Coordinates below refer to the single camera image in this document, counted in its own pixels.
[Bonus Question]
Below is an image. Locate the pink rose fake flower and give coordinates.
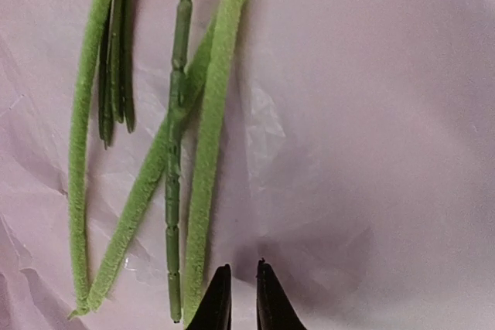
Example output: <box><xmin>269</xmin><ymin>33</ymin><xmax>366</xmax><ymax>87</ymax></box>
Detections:
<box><xmin>183</xmin><ymin>0</ymin><xmax>247</xmax><ymax>327</ymax></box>

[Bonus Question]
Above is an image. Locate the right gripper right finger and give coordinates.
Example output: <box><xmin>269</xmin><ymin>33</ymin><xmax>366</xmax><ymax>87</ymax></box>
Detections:
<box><xmin>256</xmin><ymin>259</ymin><xmax>306</xmax><ymax>330</ymax></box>

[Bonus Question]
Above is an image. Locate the pink wrapping paper sheet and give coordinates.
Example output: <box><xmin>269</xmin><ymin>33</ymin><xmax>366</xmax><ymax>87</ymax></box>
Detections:
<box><xmin>1</xmin><ymin>0</ymin><xmax>494</xmax><ymax>329</ymax></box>

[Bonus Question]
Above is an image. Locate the yellow fake flower bunch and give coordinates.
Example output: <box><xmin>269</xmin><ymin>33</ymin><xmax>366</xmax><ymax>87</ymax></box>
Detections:
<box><xmin>97</xmin><ymin>0</ymin><xmax>135</xmax><ymax>148</ymax></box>

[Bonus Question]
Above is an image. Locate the blue white fake flower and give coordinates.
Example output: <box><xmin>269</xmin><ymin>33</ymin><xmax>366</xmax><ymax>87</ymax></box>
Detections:
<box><xmin>165</xmin><ymin>0</ymin><xmax>193</xmax><ymax>324</ymax></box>

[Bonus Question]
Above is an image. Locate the white fake flower stem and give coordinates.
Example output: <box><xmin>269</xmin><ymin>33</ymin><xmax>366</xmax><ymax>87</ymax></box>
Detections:
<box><xmin>68</xmin><ymin>0</ymin><xmax>202</xmax><ymax>321</ymax></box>

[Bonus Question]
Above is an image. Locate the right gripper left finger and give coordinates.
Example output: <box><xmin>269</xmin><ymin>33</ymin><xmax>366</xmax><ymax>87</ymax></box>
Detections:
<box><xmin>191</xmin><ymin>264</ymin><xmax>232</xmax><ymax>330</ymax></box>

